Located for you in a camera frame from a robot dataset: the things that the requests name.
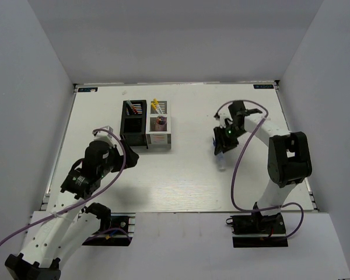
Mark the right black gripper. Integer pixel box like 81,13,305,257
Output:
214,124,247,155

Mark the clear blue spray bottle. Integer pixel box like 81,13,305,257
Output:
215,152,226,171

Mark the pink cylindrical tube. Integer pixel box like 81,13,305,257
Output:
156,115,167,125

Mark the green gel pen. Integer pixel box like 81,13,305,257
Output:
126,100,135,114

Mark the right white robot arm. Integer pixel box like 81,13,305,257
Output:
213,100,312,233

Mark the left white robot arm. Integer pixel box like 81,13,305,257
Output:
5,139,139,279

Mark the black slotted pen holder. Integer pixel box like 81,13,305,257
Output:
120,100,147,146

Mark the white slotted pen holder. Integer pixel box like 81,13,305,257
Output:
146,99,172,149

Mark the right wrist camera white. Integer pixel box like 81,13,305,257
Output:
214,113,233,128

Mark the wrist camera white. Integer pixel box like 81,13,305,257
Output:
93,125,114,146
214,113,233,128

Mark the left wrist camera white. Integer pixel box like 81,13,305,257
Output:
93,125,114,146

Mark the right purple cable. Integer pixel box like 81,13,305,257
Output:
216,99,305,240

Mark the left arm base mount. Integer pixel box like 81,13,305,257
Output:
83,213,135,247

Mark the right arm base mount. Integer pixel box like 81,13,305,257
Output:
226,212,288,249

